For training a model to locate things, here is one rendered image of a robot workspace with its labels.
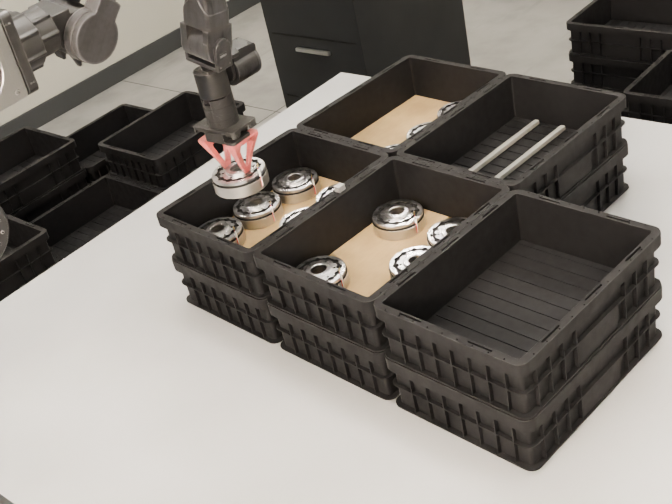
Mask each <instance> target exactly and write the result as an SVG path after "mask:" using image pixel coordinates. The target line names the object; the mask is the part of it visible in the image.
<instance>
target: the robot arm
mask: <svg viewBox="0 0 672 504"><path fill-rule="evenodd" d="M80 1H81V0H42V1H40V2H38V3H36V4H34V5H31V6H29V7H28V9H27V10H25V11H23V12H21V13H20V12H17V11H10V10H9V11H7V10H6V9H0V22H1V24H2V27H3V29H4V32H5V34H6V37H7V39H8V42H9V44H10V47H11V49H12V52H13V54H14V57H15V59H16V62H17V64H18V67H19V69H20V72H21V74H22V77H23V79H24V82H25V84H26V87H27V89H28V95H30V94H32V93H34V92H35V91H37V90H39V86H38V83H37V81H36V78H35V75H34V73H33V72H34V71H36V70H38V69H40V68H42V67H44V63H45V60H46V57H48V56H50V55H51V54H53V53H55V55H56V56H57V57H59V58H62V59H64V60H65V59H66V54H68V55H70V57H71V58H72V59H73V61H74V62H75V63H76V65H77V66H80V67H81V66H82V62H84V63H89V64H100V63H102V62H104V61H105V60H107V59H108V58H109V57H110V56H111V55H112V53H113V52H114V50H115V48H116V45H117V42H118V27H117V24H116V22H115V21H116V18H117V15H118V13H119V10H120V7H121V5H120V4H119V3H118V2H116V0H86V2H85V5H83V4H81V3H80ZM183 20H184V21H182V22H180V33H181V45H182V48H183V50H184V51H185V57H186V60H188V61H190V62H193V63H195V64H197V65H200V66H198V67H197V68H195V69H194V70H193V75H194V79H195V82H196V85H197V89H198V92H199V96H200V98H201V102H202V106H203V109H204V112H205V116H206V118H204V119H203V120H201V121H200V122H198V123H197V124H195V125H194V126H193V128H194V131H195V133H197V132H203V133H205V135H204V136H202V137H201V138H200V139H198V142H199V144H200V145H201V146H202V147H203V148H204V149H206V150H207V151H208V152H209V153H210V154H211V155H212V156H213V157H214V158H215V159H216V160H217V161H218V162H219V163H220V165H221V166H222V167H223V168H224V169H226V167H227V166H229V165H230V164H231V155H232V156H233V158H234V159H235V161H236V162H237V164H238V165H239V167H240V168H241V169H242V171H243V172H244V173H245V174H246V173H247V172H249V171H250V170H251V162H252V155H253V150H254V147H255V143H256V140H257V136H258V130H257V129H249V130H248V131H245V130H246V129H248V127H249V128H252V127H254V126H255V125H256V124H257V123H256V119H255V117H253V116H247V115H240V114H238V111H237V108H236V104H235V101H234V97H233V93H232V90H231V86H230V85H232V86H235V85H237V84H239V83H241V82H242V81H244V80H246V79H247V78H249V77H250V76H252V75H254V74H255V73H257V72H259V71H260V69H261V66H262V62H261V58H260V55H259V53H258V52H257V50H256V46H255V43H253V42H250V41H248V40H245V39H242V38H240V37H237V38H235V39H233V40H232V23H229V9H228V5H227V3H226V0H185V1H184V6H183ZM214 143H218V144H222V145H223V149H224V156H225V160H224V159H223V158H222V157H221V155H220V154H219V153H218V152H217V150H216V149H215V148H214V147H213V144H214ZM245 143H247V151H246V164H245V162H244V160H243V158H242V155H241V152H240V150H241V146H242V145H244V144H245Z"/></svg>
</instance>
